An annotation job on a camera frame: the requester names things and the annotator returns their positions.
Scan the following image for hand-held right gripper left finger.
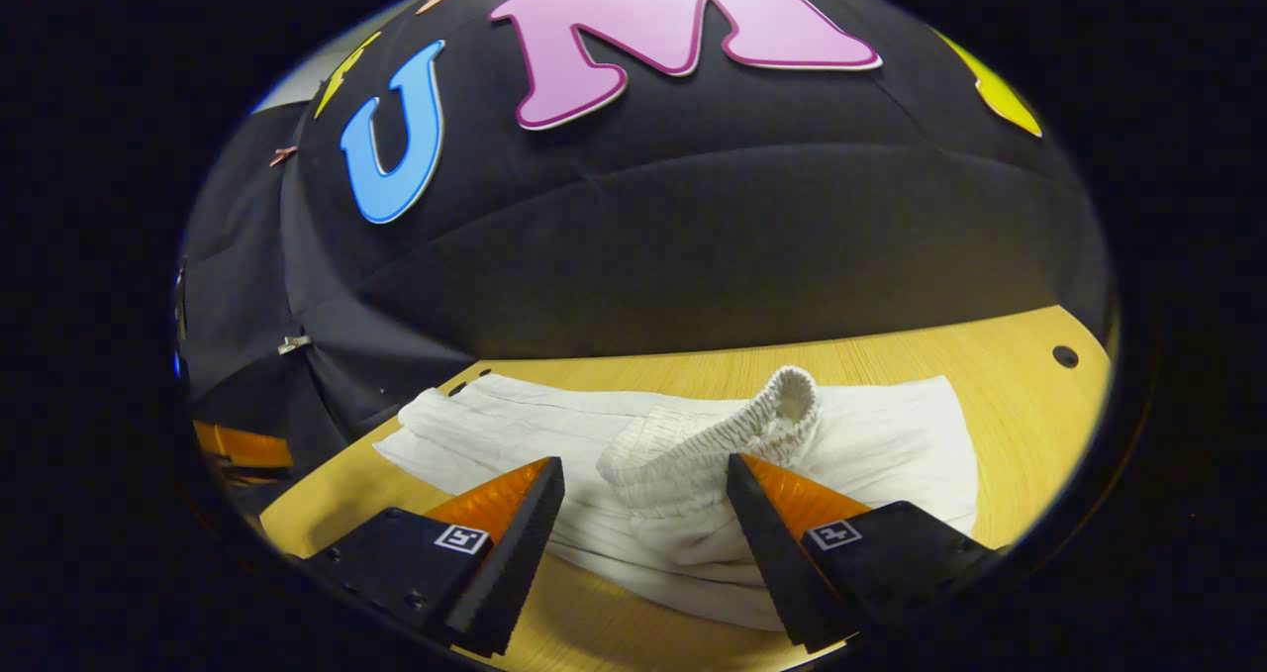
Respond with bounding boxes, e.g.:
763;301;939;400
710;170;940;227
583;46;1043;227
297;456;565;658

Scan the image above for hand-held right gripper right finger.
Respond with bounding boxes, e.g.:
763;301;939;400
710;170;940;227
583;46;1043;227
726;452;1001;653

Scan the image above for white jeans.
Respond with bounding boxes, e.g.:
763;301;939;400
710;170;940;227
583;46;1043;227
373;365;981;633

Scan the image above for black backdrop cloth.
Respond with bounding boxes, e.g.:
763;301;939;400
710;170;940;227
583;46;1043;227
178;0;1115;455

